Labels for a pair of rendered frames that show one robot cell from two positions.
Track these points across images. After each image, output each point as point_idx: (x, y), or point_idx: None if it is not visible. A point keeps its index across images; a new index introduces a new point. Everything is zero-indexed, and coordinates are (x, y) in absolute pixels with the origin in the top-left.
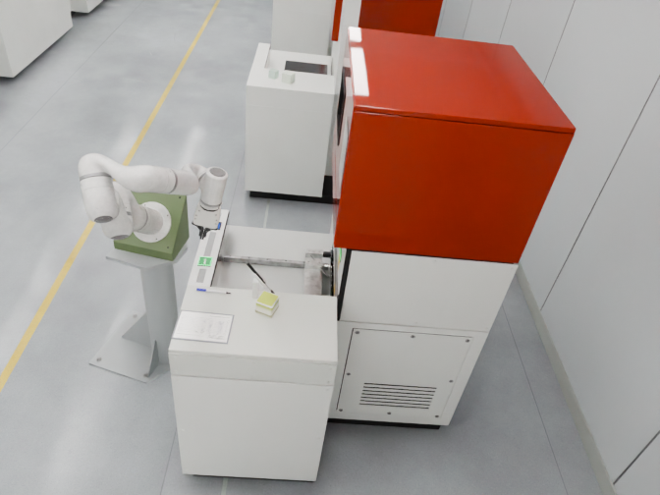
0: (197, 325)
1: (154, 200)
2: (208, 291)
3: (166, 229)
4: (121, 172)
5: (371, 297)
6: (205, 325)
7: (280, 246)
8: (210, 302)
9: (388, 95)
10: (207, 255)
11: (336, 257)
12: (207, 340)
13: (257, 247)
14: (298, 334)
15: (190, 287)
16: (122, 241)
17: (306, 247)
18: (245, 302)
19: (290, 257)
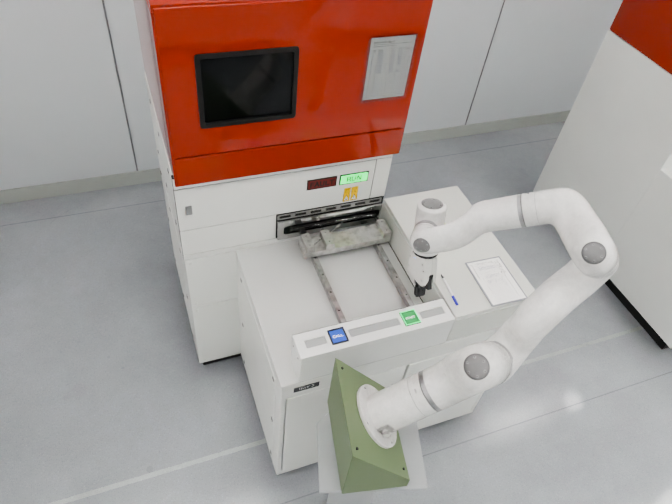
0: (498, 284)
1: (356, 409)
2: (452, 293)
3: (376, 391)
4: (592, 209)
5: None
6: (493, 279)
7: (288, 294)
8: (463, 287)
9: None
10: (396, 321)
11: (326, 207)
12: (507, 271)
13: (305, 315)
14: (449, 214)
15: (457, 313)
16: (404, 464)
17: (275, 269)
18: (441, 261)
19: (305, 279)
